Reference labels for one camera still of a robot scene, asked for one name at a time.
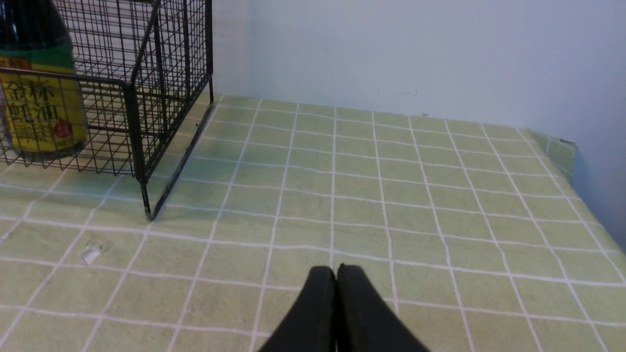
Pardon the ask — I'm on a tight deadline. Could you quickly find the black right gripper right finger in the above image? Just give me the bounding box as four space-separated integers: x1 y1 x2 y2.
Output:
336 264 429 352

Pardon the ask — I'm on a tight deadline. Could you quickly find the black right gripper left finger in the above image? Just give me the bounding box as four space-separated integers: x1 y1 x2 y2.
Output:
259 266 336 352

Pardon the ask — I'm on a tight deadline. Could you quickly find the dark sauce bottle orange cap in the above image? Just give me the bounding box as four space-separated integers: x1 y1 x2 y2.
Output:
1 0 88 161

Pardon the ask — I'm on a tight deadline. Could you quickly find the green checkered tablecloth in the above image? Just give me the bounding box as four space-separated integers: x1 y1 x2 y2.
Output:
1 96 625 352

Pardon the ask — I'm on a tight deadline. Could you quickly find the black wire mesh shelf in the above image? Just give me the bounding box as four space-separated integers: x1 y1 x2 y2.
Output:
1 0 214 221

